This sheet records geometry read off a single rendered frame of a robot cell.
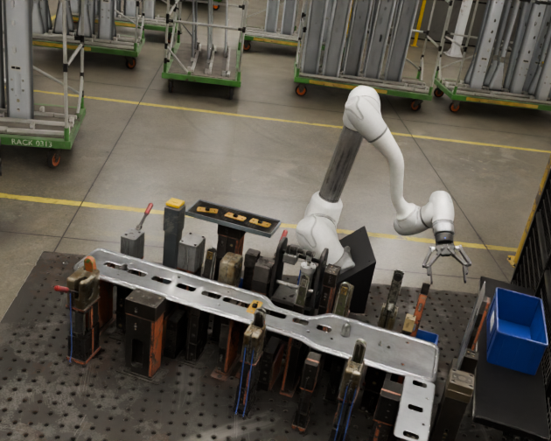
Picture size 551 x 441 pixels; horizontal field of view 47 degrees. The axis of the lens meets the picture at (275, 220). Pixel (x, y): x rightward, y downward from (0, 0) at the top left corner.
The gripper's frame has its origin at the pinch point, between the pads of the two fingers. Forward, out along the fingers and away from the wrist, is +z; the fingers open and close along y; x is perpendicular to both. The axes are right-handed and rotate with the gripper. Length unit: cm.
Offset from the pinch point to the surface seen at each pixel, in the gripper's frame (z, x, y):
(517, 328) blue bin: 25.7, 14.9, -21.7
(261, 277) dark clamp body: 9, 32, 72
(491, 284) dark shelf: 1.4, -3.1, -17.3
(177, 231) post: -15, 27, 110
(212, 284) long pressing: 13, 37, 90
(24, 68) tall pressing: -257, -130, 327
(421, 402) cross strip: 59, 49, 16
